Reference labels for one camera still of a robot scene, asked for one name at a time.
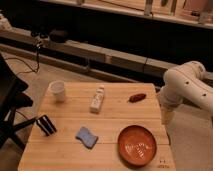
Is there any blue sponge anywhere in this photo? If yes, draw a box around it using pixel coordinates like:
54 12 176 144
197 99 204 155
75 127 98 149

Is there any black whiteboard eraser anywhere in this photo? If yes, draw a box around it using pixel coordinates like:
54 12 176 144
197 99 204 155
36 115 57 136

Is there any red chili pepper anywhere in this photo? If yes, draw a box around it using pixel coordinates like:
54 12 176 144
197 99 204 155
128 93 146 103

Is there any black cable on floor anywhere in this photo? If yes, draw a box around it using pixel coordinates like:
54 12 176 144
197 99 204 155
3 43 42 76

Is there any black office chair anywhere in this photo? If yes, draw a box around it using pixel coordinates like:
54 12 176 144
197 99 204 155
0 53 36 149

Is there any black device on ledge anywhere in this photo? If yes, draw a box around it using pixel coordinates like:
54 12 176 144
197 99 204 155
49 30 68 43

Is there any white paper cup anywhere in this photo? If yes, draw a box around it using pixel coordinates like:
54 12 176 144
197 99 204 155
49 81 66 102

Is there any orange ceramic bowl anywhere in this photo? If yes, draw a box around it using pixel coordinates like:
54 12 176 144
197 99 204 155
117 125 157 166

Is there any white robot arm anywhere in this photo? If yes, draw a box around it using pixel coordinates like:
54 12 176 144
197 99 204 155
157 61 213 125

